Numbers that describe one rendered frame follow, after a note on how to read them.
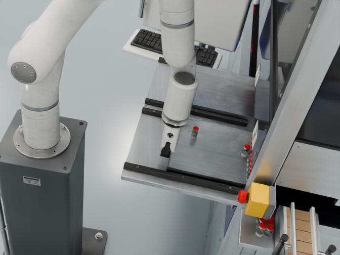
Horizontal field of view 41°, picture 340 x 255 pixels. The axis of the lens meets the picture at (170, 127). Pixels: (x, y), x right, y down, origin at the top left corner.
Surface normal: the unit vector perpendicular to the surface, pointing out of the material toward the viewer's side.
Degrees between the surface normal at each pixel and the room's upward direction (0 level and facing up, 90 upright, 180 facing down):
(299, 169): 90
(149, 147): 0
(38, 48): 65
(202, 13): 90
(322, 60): 90
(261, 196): 0
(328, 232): 90
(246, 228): 0
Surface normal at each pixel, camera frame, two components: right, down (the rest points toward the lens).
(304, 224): 0.15, -0.71
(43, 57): 0.32, 0.44
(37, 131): 0.00, 0.69
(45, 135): 0.40, 0.68
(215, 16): -0.30, 0.63
